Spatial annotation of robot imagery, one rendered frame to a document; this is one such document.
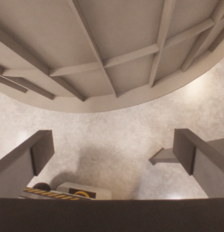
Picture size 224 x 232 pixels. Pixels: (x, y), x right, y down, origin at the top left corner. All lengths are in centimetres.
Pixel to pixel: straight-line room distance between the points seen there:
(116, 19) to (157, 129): 62
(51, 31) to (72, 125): 63
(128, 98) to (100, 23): 54
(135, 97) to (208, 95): 39
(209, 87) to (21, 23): 89
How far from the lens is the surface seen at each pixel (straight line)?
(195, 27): 63
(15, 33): 47
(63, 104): 98
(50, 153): 17
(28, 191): 73
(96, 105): 91
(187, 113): 94
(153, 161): 86
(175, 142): 17
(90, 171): 94
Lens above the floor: 89
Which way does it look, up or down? 78 degrees down
